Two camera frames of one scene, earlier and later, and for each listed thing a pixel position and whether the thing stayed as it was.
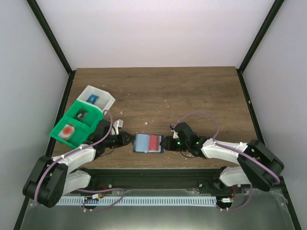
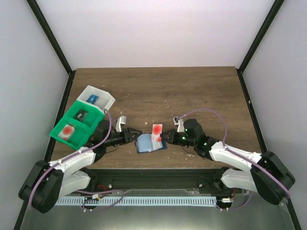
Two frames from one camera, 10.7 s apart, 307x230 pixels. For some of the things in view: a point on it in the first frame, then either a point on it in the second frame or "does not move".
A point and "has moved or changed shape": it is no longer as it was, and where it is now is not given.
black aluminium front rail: [104, 180] does not move
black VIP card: [80, 115] does not move
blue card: [92, 98] does not move
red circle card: [154, 142] has moved or changed shape
